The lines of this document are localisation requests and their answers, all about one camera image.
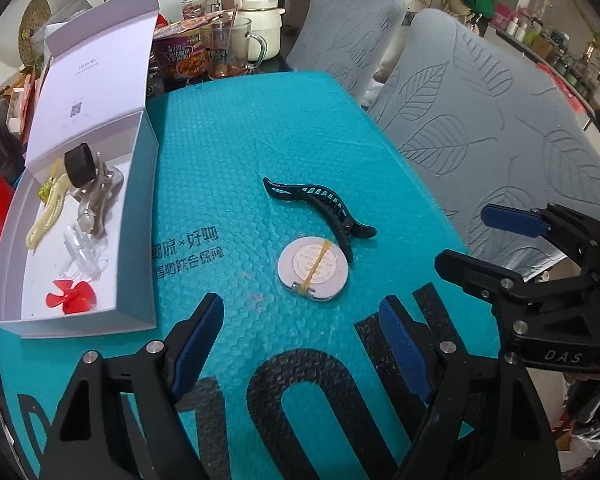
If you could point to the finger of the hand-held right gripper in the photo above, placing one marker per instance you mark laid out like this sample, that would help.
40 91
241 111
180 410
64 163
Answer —
510 220
460 262

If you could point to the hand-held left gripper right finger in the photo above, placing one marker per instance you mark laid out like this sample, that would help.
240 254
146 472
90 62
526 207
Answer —
405 347

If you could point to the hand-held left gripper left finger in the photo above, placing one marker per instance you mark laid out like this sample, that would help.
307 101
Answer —
197 345

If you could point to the round white compact case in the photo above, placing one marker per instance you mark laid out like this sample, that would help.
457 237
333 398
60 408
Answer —
325 280

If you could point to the black hair clip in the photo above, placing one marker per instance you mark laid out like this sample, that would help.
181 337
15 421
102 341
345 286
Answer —
330 200

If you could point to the clear hair clip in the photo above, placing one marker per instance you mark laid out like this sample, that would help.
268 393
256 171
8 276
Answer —
82 252

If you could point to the white gift box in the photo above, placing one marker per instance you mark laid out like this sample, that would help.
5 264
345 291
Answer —
95 60

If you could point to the grey leaf-pattern chair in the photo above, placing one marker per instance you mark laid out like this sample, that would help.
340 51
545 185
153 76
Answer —
480 110
345 25

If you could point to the shelf of small bottles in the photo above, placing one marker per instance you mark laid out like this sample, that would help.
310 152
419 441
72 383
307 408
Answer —
550 50

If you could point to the grey marbled hair clip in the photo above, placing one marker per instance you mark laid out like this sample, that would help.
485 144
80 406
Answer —
100 195

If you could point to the cream hair clip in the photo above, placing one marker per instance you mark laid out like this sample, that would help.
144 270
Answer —
45 220

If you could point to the teal bubble mailer mat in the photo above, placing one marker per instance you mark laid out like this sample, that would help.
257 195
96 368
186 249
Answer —
280 135

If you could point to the instant noodle bowl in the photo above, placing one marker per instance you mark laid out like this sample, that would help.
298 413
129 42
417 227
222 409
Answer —
180 57

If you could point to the glass mug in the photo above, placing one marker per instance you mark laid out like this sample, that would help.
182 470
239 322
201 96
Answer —
230 45

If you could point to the cream electric pot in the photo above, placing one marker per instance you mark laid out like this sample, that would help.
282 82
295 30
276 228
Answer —
260 15

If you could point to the round woven mat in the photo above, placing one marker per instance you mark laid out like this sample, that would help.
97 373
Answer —
32 30

